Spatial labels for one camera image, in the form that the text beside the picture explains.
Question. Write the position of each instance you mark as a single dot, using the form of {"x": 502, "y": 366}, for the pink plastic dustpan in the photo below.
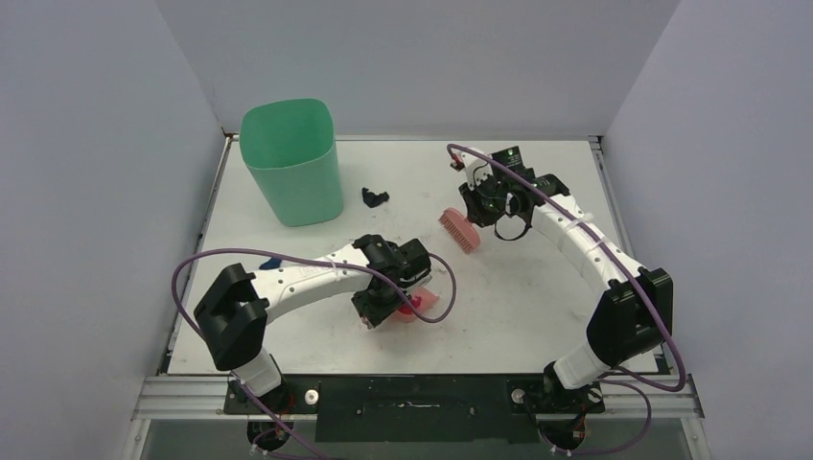
{"x": 429, "y": 299}

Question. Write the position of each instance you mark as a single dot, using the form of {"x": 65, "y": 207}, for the green plastic waste bin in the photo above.
{"x": 290, "y": 149}

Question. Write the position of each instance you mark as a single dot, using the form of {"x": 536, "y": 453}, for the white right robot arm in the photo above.
{"x": 634, "y": 308}

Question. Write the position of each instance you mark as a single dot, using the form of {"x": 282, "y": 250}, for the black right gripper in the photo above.
{"x": 478, "y": 207}

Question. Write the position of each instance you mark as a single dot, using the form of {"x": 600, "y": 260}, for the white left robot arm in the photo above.
{"x": 234, "y": 312}

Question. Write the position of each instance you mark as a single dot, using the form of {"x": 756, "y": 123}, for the red paper scrap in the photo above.
{"x": 406, "y": 312}

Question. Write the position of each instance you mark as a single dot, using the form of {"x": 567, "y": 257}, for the aluminium frame rail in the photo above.
{"x": 181, "y": 398}

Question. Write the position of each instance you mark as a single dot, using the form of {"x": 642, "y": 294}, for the pink plastic hand brush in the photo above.
{"x": 460, "y": 230}

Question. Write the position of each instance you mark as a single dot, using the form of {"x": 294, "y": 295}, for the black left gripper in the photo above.
{"x": 373, "y": 314}

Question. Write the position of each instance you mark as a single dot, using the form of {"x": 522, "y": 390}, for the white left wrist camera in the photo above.
{"x": 418, "y": 280}

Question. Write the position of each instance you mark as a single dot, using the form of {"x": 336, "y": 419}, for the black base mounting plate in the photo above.
{"x": 431, "y": 407}

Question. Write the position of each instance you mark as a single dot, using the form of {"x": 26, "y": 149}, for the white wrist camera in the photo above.
{"x": 418, "y": 280}
{"x": 476, "y": 170}

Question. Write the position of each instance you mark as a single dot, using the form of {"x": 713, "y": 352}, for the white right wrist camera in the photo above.
{"x": 476, "y": 170}

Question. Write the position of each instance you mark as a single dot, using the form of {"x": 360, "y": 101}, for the small dark blue paper scrap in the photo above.
{"x": 270, "y": 264}

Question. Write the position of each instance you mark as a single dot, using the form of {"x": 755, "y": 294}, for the black paper scrap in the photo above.
{"x": 372, "y": 199}

